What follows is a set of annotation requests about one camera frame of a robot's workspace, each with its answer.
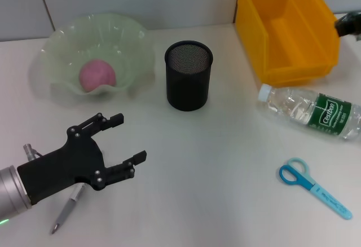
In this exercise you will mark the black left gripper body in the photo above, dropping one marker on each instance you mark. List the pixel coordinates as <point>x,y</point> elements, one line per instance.
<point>65,165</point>

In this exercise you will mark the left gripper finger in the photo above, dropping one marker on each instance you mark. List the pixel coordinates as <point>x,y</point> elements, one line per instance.
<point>139,157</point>
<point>115,120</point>

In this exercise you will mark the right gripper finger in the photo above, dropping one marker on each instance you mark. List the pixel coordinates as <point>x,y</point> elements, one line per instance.
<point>356,30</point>
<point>354,17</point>

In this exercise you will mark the green plastic scrap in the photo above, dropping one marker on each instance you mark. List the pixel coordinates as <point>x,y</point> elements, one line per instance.
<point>341,25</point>

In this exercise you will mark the pink peach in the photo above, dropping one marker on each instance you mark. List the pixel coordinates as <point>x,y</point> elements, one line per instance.
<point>97,75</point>

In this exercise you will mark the clear green-label water bottle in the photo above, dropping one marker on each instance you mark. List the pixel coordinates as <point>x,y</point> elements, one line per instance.
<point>285,100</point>

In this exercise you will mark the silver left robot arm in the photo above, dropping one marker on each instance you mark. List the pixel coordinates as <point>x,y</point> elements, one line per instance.
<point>11,190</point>

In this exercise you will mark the silver ballpoint pen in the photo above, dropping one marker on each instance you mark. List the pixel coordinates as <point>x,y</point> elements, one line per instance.
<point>65,213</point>

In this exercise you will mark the black mesh pen cup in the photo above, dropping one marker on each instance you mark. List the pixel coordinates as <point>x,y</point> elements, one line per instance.
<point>187,86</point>

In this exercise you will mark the green glass fruit bowl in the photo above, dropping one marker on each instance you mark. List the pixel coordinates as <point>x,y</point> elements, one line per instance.
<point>93,41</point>

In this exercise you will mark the blue scissors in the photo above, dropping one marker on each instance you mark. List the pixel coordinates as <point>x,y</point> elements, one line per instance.
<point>324,193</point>

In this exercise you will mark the yellow plastic bin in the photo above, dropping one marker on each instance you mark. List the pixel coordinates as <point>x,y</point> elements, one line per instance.
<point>293,46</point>

